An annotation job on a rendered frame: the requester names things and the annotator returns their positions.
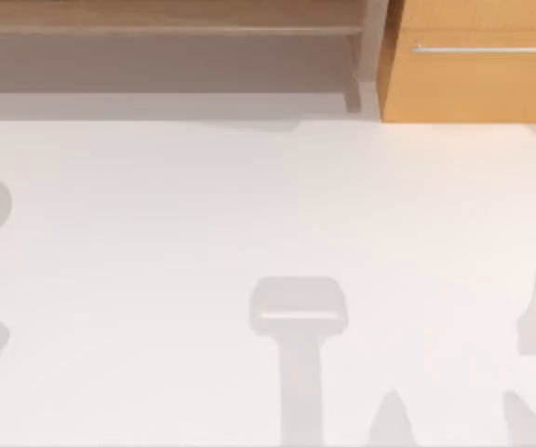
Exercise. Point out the light wooden drawer front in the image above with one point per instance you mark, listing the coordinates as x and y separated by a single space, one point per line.
482 74

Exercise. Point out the open wooden shelf unit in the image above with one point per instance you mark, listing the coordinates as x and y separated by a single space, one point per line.
165 32

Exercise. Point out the light wooden cupboard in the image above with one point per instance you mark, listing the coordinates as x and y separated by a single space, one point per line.
473 88

